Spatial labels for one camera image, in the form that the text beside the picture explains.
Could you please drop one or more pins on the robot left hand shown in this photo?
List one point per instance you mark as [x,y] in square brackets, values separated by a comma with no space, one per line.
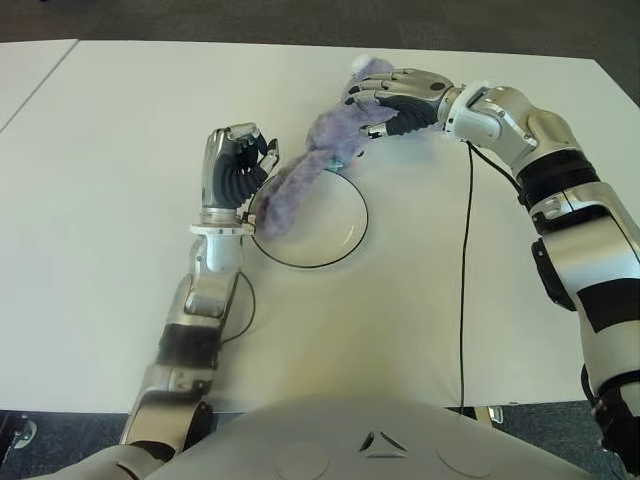
[227,180]

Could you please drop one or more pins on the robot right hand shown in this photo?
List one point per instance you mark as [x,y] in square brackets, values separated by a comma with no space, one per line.
[415,100]

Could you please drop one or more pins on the purple plush rabbit doll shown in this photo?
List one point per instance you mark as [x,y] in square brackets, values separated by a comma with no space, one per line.
[330,135]

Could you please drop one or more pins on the robot right arm silver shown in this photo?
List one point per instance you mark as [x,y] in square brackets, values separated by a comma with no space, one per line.
[575,225]

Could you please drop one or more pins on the robot left arm silver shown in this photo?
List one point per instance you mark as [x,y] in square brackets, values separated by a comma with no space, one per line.
[200,300]

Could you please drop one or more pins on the white plate black rim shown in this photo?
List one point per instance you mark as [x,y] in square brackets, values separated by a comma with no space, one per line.
[325,220]

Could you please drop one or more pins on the grey robot torso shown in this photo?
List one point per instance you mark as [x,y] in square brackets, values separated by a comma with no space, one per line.
[325,440]

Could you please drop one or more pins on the grey table foot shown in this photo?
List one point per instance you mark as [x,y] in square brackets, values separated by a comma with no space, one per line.
[20,430]

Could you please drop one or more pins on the metal table bracket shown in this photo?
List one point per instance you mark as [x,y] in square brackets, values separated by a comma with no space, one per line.
[492,415]

